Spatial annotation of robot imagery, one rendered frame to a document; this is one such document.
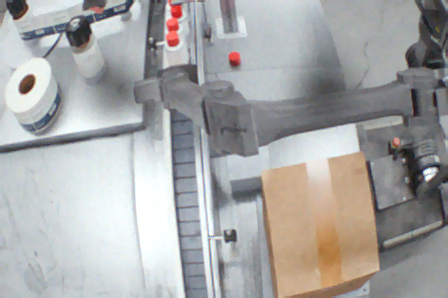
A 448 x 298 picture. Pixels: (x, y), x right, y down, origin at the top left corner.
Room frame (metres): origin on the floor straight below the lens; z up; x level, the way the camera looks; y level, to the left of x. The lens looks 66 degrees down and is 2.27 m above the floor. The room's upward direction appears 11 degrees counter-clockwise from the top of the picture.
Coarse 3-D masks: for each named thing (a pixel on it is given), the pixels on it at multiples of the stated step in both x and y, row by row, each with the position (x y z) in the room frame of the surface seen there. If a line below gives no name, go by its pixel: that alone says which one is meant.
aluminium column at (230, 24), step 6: (222, 0) 1.03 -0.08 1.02; (228, 0) 1.03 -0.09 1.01; (234, 0) 1.02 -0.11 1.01; (222, 6) 1.03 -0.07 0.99; (228, 6) 1.03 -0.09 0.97; (234, 6) 1.02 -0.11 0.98; (222, 12) 1.03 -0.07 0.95; (228, 12) 1.03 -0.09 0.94; (234, 12) 1.02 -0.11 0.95; (222, 18) 1.03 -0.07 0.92; (228, 18) 1.03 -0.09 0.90; (234, 18) 1.02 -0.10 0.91; (228, 24) 1.03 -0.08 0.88; (234, 24) 1.02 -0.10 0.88; (228, 30) 1.03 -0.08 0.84; (234, 30) 1.02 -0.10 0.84
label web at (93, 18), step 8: (112, 0) 1.16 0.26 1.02; (120, 0) 1.16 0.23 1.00; (128, 0) 1.17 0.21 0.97; (72, 8) 1.16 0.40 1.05; (80, 8) 1.16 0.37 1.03; (104, 8) 1.16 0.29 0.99; (112, 8) 1.16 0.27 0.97; (120, 8) 1.16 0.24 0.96; (128, 8) 1.16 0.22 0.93; (64, 16) 1.16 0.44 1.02; (72, 16) 1.16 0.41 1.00; (88, 16) 1.16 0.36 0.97; (96, 16) 1.16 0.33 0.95; (104, 16) 1.16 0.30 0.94; (112, 16) 1.16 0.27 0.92
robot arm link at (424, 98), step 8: (416, 88) 0.41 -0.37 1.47; (432, 88) 0.40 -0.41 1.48; (440, 88) 0.40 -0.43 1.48; (416, 96) 0.40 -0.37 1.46; (424, 96) 0.39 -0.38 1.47; (432, 96) 0.39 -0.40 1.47; (440, 96) 0.38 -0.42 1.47; (416, 104) 0.39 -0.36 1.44; (424, 104) 0.38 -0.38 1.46; (432, 104) 0.38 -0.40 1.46; (440, 104) 0.37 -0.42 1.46; (416, 112) 0.38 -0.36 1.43; (424, 112) 0.37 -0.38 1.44; (432, 112) 0.37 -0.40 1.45; (440, 112) 0.36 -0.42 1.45
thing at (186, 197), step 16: (176, 112) 0.76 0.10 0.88; (176, 128) 0.71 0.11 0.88; (192, 128) 0.70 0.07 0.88; (176, 144) 0.67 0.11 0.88; (192, 144) 0.66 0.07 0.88; (176, 160) 0.63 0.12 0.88; (192, 160) 0.62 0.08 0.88; (176, 176) 0.58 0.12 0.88; (192, 176) 0.58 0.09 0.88; (176, 192) 0.54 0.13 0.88; (192, 192) 0.54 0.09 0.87; (176, 208) 0.50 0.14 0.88; (192, 208) 0.50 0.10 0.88; (176, 224) 0.46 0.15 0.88; (192, 224) 0.45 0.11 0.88; (208, 224) 0.45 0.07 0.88; (192, 240) 0.41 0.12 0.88; (192, 256) 0.37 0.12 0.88; (192, 272) 0.32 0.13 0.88; (192, 288) 0.27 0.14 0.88
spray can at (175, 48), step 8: (176, 32) 0.88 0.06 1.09; (168, 40) 0.86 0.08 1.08; (176, 40) 0.86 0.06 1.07; (168, 48) 0.86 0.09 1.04; (176, 48) 0.85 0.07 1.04; (184, 48) 0.87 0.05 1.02; (168, 56) 0.86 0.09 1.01; (176, 56) 0.85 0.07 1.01; (184, 56) 0.86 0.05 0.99; (176, 64) 0.85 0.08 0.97
